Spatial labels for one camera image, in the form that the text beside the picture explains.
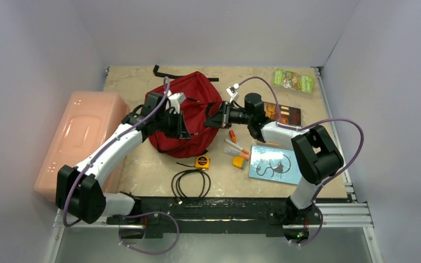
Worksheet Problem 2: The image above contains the red orange crayon marker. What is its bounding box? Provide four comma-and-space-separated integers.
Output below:
229, 130, 237, 143

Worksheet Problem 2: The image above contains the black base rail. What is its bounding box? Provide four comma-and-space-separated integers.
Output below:
106, 196, 353, 241

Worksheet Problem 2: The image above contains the white orange marker pen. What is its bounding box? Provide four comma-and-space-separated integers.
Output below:
225, 139, 249, 154

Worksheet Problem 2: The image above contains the light blue book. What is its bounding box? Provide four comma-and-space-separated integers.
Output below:
248, 145, 301, 185

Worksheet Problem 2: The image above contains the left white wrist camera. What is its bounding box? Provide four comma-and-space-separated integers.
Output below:
166, 91, 186, 113

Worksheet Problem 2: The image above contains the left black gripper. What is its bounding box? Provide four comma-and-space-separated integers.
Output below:
155, 110, 190, 139

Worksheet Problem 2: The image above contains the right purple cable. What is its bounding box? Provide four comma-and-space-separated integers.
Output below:
237, 76, 365, 202

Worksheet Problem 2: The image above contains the yellow tape measure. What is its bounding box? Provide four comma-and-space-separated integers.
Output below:
195, 155, 210, 170

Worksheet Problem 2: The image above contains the green booklet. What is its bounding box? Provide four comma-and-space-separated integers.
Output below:
272, 68, 314, 94

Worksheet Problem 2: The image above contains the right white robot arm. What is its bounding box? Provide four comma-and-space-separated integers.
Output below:
204, 93, 344, 223

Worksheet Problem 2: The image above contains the grey orange highlighter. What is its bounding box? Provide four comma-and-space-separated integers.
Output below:
223, 148, 250, 160

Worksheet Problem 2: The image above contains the black coiled cable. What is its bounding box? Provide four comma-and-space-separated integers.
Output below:
170, 162, 212, 204

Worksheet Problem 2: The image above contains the dark brown book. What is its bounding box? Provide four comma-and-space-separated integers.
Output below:
264, 101, 301, 127

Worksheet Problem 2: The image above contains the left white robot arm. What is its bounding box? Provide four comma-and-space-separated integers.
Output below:
55, 92, 191, 227

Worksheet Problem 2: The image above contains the pink translucent storage box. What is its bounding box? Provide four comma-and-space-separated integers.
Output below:
33, 91, 130, 202

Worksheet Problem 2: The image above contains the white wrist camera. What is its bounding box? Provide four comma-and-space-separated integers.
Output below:
166, 91, 186, 113
226, 83, 240, 103

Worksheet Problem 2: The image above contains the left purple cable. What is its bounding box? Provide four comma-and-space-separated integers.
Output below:
62, 76, 171, 228

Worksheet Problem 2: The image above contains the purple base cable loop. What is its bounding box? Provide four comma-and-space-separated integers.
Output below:
118, 210, 180, 255

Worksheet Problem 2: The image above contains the yellow grey correction tape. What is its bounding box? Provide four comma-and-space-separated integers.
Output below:
232, 156, 247, 170

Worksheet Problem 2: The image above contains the red student backpack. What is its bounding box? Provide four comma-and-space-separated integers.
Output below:
149, 65, 223, 158

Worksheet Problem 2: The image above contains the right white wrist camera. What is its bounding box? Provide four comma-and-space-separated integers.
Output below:
226, 83, 240, 103

